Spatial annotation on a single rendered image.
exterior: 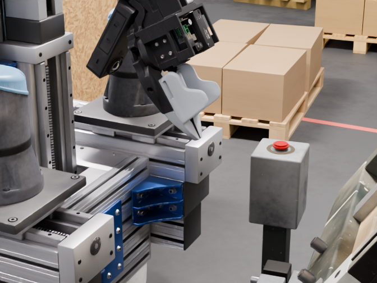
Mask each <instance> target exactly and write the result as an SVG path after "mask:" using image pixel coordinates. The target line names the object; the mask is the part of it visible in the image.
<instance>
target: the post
mask: <svg viewBox="0 0 377 283"><path fill-rule="evenodd" d="M290 239H291V229H287V228H282V227H275V226H268V225H263V245H262V260H261V274H263V268H264V266H265V264H266V262H267V260H273V261H280V262H286V263H289V250H290Z"/></svg>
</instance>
